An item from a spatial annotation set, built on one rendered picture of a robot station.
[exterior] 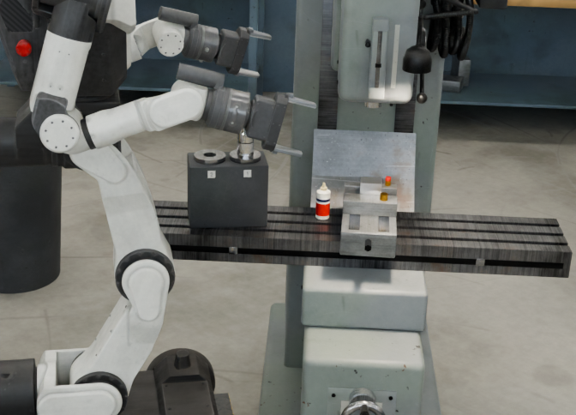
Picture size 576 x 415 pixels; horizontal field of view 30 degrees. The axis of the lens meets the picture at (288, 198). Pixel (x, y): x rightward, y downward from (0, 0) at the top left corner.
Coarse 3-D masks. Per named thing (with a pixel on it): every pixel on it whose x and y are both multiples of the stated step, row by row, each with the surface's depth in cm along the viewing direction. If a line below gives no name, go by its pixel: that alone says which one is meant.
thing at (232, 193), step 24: (192, 168) 293; (216, 168) 294; (240, 168) 295; (264, 168) 296; (192, 192) 296; (216, 192) 297; (240, 192) 298; (264, 192) 299; (192, 216) 299; (216, 216) 300; (240, 216) 301; (264, 216) 302
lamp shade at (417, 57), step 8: (408, 48) 264; (416, 48) 262; (424, 48) 263; (408, 56) 262; (416, 56) 261; (424, 56) 262; (408, 64) 263; (416, 64) 262; (424, 64) 262; (408, 72) 263; (416, 72) 262; (424, 72) 263
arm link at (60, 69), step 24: (48, 48) 208; (72, 48) 207; (48, 72) 208; (72, 72) 209; (48, 96) 209; (72, 96) 212; (48, 120) 209; (72, 120) 210; (48, 144) 210; (72, 144) 211
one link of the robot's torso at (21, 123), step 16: (112, 96) 238; (32, 112) 232; (0, 128) 235; (16, 128) 233; (32, 128) 234; (0, 144) 235; (16, 144) 235; (32, 144) 235; (0, 160) 237; (16, 160) 237; (32, 160) 238; (48, 160) 239
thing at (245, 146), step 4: (240, 136) 296; (240, 140) 297; (244, 140) 296; (248, 140) 296; (252, 140) 297; (240, 144) 297; (244, 144) 297; (248, 144) 297; (252, 144) 298; (240, 148) 298; (244, 148) 297; (248, 148) 297; (252, 148) 299; (240, 152) 298; (244, 152) 298; (248, 152) 298; (252, 152) 299; (244, 156) 298; (248, 156) 298
